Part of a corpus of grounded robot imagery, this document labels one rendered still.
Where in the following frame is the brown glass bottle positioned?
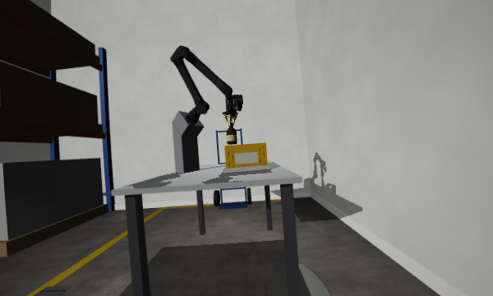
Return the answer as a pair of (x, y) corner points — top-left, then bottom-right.
(227, 123), (237, 145)

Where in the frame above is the yellow crate with cross dividers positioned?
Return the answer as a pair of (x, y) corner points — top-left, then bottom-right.
(224, 143), (268, 168)

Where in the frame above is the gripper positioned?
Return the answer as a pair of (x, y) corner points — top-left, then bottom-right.
(223, 105), (238, 126)

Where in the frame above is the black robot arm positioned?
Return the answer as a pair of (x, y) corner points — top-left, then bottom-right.
(170, 46), (243, 125)

